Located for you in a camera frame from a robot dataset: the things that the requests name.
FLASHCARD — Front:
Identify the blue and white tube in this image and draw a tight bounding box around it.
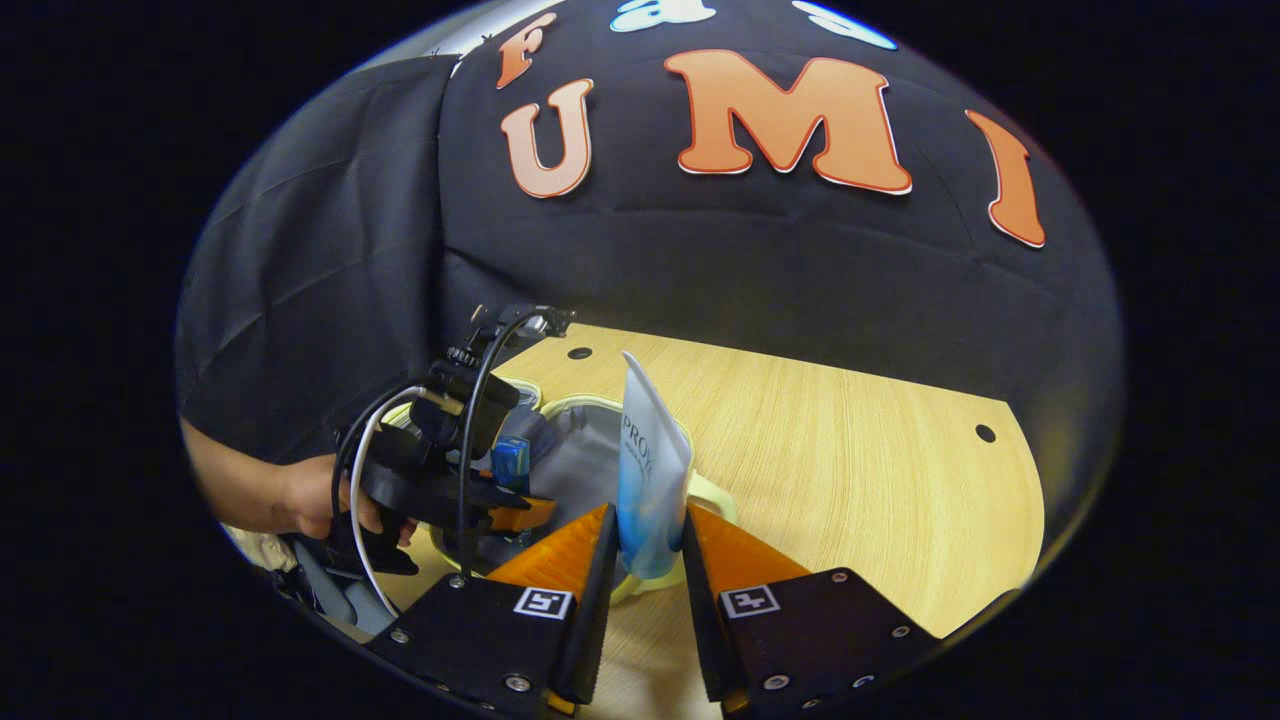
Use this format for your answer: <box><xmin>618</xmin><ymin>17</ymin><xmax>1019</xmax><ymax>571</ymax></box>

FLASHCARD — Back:
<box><xmin>615</xmin><ymin>350</ymin><xmax>694</xmax><ymax>581</ymax></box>

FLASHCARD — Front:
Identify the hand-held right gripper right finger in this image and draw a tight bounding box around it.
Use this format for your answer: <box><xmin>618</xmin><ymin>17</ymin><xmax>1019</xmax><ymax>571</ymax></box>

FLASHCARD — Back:
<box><xmin>683</xmin><ymin>503</ymin><xmax>946</xmax><ymax>719</ymax></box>

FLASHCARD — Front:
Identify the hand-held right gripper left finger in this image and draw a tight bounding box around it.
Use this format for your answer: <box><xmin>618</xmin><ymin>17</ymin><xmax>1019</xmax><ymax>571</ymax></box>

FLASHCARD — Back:
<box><xmin>365</xmin><ymin>503</ymin><xmax>619</xmax><ymax>719</ymax></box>

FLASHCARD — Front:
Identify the pale yellow suitcase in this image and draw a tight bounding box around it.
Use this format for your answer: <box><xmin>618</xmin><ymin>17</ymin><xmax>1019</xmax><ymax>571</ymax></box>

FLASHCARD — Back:
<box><xmin>385</xmin><ymin>375</ymin><xmax>739</xmax><ymax>606</ymax></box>

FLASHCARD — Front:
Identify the person's light clothing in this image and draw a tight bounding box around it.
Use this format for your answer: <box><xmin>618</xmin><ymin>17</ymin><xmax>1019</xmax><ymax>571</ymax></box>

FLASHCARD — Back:
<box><xmin>222</xmin><ymin>525</ymin><xmax>396</xmax><ymax>641</ymax></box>

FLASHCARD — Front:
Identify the white cable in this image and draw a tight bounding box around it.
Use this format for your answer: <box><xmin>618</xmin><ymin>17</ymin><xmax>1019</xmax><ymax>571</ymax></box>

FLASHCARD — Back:
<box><xmin>348</xmin><ymin>385</ymin><xmax>441</xmax><ymax>621</ymax></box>

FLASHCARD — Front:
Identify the black cable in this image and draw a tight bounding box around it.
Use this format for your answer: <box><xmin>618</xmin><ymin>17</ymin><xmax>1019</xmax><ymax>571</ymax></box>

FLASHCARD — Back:
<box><xmin>330</xmin><ymin>380</ymin><xmax>426</xmax><ymax>521</ymax></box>
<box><xmin>455</xmin><ymin>308</ymin><xmax>549</xmax><ymax>579</ymax></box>

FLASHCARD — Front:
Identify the blue-capped green bottle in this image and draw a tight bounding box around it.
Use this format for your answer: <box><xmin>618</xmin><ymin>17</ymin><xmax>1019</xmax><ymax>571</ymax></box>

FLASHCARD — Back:
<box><xmin>490</xmin><ymin>435</ymin><xmax>533</xmax><ymax>496</ymax></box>

